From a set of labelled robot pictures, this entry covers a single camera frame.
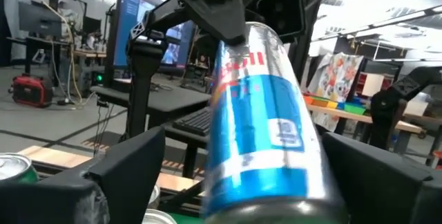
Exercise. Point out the ceiling light fixture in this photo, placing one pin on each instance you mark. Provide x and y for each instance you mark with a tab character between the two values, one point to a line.
397	18

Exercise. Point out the black aluminium rig frame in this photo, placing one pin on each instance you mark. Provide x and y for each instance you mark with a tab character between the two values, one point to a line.
310	16

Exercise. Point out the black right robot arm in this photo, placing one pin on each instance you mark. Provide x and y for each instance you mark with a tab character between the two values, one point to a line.
141	79

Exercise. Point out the green small bin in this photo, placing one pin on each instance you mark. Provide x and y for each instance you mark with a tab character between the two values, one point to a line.
355	108

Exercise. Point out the black computer case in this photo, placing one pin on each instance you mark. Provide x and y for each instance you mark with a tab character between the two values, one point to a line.
100	78

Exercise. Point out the white square board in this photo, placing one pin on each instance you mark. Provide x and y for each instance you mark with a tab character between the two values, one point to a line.
373	85

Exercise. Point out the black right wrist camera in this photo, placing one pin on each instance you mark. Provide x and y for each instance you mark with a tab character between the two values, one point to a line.
281	9

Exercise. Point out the red portable generator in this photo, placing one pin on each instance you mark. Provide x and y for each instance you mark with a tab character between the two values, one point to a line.
32	91

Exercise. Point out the black desk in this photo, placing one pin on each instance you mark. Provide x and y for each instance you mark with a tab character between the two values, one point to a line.
38	44

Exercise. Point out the orange small bin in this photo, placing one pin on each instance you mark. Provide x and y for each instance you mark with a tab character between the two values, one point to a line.
319	102

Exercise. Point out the wooden table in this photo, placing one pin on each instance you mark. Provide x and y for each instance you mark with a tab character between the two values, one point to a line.
359	117

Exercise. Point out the floral patterned cloth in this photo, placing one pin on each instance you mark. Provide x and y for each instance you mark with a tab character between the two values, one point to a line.
336	75

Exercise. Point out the blue small bin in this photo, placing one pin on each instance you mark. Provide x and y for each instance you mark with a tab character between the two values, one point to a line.
341	105

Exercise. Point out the grey monitor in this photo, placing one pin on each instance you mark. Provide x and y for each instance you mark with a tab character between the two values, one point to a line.
124	9

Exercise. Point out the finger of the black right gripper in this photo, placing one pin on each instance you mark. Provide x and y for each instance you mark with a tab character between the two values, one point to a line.
221	13

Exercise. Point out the black desk frame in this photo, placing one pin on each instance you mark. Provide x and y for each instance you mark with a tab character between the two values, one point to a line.
172	97

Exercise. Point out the green table mat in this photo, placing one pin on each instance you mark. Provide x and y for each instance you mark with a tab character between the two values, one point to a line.
186	218

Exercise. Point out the black keyboard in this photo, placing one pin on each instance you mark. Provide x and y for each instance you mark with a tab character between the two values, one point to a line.
195	122

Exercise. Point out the green Sprite can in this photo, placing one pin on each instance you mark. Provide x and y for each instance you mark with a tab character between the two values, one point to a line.
17	168

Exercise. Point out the black monitor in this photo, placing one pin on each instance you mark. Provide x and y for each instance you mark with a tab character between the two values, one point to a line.
39	20

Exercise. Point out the yellow small bin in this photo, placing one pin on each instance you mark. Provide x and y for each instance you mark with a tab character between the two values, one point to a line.
332	104

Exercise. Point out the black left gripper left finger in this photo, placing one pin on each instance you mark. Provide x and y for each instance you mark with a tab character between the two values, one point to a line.
121	182

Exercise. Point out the black mat orange stripes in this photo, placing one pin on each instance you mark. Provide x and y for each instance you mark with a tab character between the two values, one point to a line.
100	144

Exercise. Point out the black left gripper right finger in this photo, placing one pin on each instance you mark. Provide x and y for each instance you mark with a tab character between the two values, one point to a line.
380	189

